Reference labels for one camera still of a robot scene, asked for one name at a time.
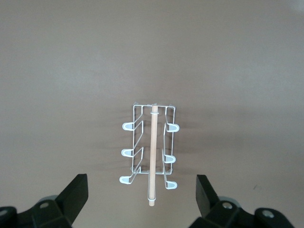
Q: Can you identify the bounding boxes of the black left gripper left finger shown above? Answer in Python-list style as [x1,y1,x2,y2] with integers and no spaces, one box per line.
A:
[0,174,89,228]

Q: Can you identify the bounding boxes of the brown table cover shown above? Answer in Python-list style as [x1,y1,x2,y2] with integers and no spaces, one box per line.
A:
[0,0,304,228]

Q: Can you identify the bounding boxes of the white wire cup rack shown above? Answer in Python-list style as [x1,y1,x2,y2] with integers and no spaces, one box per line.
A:
[118,102,181,207]

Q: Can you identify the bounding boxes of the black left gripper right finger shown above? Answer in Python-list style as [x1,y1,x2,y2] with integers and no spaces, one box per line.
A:
[187,175,295,228]

